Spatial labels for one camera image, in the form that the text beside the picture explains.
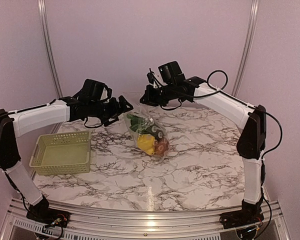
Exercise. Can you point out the fake bok choy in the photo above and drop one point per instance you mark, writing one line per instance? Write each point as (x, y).
(139, 124)

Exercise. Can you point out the green plastic basket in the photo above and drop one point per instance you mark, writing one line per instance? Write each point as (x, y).
(62, 154)

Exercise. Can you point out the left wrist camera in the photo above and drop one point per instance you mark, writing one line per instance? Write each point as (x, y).
(106, 94)

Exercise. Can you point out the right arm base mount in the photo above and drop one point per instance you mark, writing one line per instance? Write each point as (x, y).
(239, 218)

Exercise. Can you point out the left aluminium frame post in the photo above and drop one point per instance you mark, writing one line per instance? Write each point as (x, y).
(48, 47)

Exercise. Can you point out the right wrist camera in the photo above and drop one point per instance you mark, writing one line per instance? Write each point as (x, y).
(153, 81)

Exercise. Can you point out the right aluminium frame post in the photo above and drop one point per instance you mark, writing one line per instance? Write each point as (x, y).
(248, 43)

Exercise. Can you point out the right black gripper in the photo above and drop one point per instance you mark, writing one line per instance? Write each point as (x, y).
(149, 98)

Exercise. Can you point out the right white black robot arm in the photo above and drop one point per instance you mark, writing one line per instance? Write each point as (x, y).
(250, 120)

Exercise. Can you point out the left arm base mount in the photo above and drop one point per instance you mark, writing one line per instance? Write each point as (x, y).
(51, 217)

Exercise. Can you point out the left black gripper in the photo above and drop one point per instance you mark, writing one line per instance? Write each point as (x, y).
(116, 110)

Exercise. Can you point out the front aluminium rail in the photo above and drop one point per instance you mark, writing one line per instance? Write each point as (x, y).
(90, 223)

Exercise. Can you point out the clear zip top bag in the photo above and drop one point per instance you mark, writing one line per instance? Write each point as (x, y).
(133, 98)

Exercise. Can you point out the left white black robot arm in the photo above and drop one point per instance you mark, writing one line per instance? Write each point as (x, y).
(93, 100)

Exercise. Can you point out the aluminium frame post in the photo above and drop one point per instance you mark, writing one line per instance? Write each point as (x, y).
(48, 47)
(248, 43)

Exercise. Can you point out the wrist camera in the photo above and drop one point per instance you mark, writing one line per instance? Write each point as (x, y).
(106, 94)
(153, 81)

